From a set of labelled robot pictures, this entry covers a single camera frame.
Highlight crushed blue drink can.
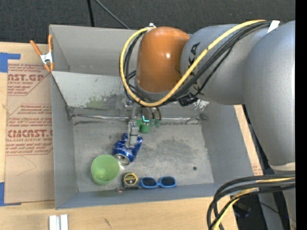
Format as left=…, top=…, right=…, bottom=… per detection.
left=112, top=132, right=143, bottom=166

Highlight grey metal bin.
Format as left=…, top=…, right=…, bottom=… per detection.
left=48, top=24, right=255, bottom=210

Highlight yellow and black tape measure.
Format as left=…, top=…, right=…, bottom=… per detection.
left=116, top=172, right=140, bottom=192

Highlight green plastic cup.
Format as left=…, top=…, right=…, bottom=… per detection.
left=90, top=154, right=120, bottom=186

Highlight blue sunglasses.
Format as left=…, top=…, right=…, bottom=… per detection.
left=138, top=175, right=177, bottom=189

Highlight brown cardboard board, red print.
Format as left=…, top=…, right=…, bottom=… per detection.
left=0, top=41, right=264, bottom=206

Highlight black cylinder on white bracket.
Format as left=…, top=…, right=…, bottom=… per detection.
left=178, top=92, right=210, bottom=111

